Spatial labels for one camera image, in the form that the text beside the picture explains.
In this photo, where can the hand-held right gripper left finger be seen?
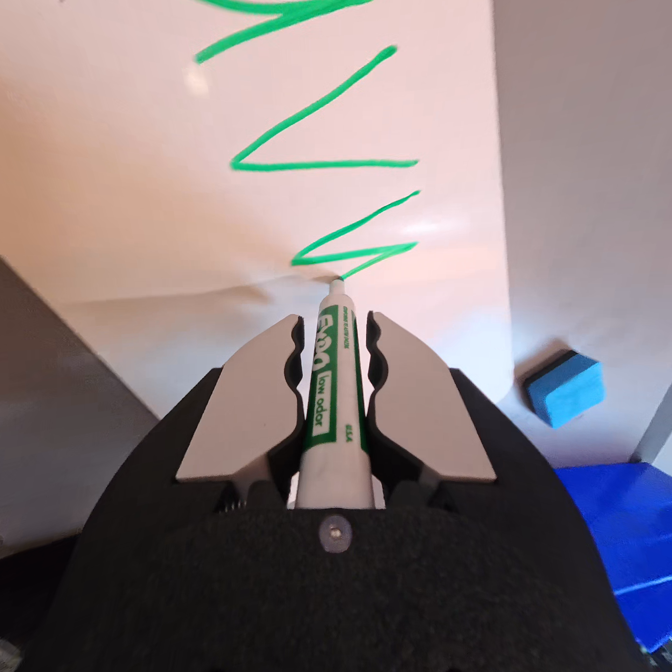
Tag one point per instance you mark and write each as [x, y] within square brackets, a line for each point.
[236, 420]

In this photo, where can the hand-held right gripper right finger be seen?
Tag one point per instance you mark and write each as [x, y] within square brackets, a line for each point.
[436, 420]

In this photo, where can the green dry-erase marker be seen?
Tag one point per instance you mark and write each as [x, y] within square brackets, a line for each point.
[334, 410]

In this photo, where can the blue whiteboard eraser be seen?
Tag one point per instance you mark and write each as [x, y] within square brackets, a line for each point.
[567, 389]

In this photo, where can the blue plastic bin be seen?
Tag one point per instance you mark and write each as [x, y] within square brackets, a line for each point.
[625, 546]

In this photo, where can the white whiteboard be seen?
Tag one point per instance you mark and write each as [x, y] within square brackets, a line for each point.
[126, 158]

